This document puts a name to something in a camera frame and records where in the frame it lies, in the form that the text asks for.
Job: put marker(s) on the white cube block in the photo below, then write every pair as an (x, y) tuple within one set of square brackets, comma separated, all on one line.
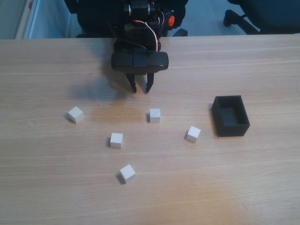
[(116, 140), (155, 115), (193, 134), (127, 173), (75, 114)]

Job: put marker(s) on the black open box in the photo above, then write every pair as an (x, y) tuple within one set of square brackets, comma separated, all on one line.
[(234, 131)]

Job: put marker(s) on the black clamp orange knob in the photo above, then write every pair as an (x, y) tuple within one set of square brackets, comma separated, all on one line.
[(171, 20)]

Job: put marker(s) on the white panel beige edge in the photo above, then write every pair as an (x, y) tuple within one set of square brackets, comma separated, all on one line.
[(47, 21)]

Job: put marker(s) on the dark blue office chair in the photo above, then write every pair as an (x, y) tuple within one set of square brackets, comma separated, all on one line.
[(269, 14)]

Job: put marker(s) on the black oval camera box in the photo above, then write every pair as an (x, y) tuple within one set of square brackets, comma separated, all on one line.
[(140, 62)]

